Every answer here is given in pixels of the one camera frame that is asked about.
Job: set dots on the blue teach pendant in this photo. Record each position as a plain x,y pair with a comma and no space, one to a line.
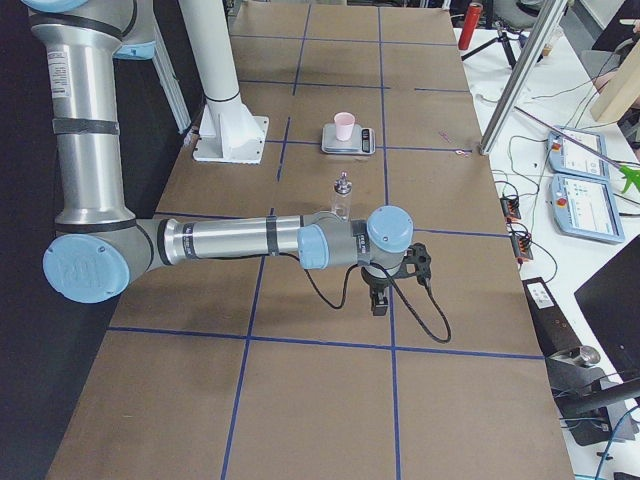
585,208
568,158

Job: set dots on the clear glass sauce bottle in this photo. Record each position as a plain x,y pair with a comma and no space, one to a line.
342,194

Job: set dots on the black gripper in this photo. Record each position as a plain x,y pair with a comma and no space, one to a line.
376,283

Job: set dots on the aluminium frame post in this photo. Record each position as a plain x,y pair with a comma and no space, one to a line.
548,18

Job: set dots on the red cylinder tube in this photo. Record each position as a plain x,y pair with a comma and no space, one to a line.
471,20

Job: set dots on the lower blue teach pendant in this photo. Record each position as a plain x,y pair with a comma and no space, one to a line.
585,208

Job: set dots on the upper blue teach pendant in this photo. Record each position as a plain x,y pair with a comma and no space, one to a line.
568,158

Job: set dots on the green-handled reacher grabber tool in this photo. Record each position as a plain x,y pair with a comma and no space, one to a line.
630,174

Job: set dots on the orange terminal connector block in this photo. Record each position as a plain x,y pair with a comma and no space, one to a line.
510,205
521,242

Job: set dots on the black monitor corner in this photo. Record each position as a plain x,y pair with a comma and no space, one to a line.
609,302

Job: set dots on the white camera pillar with base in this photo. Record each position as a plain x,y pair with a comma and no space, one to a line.
228,132

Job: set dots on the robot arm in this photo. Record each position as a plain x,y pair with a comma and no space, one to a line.
101,247

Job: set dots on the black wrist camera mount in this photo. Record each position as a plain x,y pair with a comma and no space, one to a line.
416,263

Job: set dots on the pink paper cup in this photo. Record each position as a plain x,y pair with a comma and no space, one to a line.
344,123

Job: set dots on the silver digital kitchen scale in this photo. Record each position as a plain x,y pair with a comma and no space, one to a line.
361,142

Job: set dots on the wooden beam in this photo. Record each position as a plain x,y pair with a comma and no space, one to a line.
618,90

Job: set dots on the black tripod leg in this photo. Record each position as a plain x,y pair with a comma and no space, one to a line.
505,37

